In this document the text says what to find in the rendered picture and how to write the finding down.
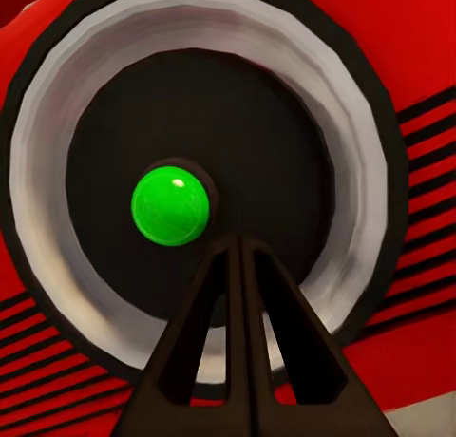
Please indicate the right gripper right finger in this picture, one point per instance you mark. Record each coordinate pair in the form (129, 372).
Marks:
(332, 400)

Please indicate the radio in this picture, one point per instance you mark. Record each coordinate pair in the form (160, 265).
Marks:
(135, 133)

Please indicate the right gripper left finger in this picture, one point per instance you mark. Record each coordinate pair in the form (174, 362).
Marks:
(159, 405)

